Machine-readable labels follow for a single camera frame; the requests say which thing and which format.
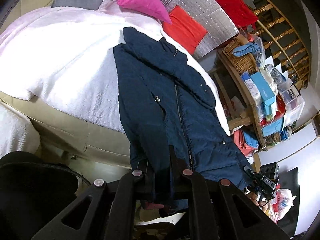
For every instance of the wicker basket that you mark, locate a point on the wicker basket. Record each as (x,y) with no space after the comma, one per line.
(243,62)

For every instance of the clear plastic container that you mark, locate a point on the clear plastic container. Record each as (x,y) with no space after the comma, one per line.
(294,102)

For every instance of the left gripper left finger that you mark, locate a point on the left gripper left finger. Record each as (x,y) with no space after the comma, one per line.
(103,211)

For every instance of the wooden side table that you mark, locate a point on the wooden side table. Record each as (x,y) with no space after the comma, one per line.
(240,108)

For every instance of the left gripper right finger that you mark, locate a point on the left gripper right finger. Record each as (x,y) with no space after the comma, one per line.
(219,210)

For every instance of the navy blue puffer jacket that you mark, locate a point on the navy blue puffer jacket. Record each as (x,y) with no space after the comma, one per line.
(168,114)

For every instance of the silver foil insulation panel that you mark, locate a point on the silver foil insulation panel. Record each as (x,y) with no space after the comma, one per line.
(212,17)

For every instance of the white plastic bag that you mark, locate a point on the white plastic bag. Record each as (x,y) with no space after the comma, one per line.
(280,205)

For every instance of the white fluffy blanket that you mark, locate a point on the white fluffy blanket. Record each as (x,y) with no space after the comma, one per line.
(75,62)

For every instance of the blue cloth in basket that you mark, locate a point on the blue cloth in basket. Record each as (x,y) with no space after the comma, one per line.
(245,49)

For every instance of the wooden stair railing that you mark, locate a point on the wooden stair railing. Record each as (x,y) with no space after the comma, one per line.
(283,26)

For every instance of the red cloth on railing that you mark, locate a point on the red cloth on railing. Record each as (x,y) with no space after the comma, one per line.
(239,13)

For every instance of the light blue box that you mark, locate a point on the light blue box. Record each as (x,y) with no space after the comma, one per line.
(267,95)

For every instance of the red pillow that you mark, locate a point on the red pillow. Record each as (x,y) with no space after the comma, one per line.
(184,29)

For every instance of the white patterned box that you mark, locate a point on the white patterned box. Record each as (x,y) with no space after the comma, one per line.
(251,86)

